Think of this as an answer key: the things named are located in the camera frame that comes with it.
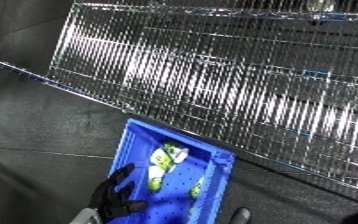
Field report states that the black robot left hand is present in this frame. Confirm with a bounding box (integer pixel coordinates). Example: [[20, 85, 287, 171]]
[[84, 162, 151, 222]]

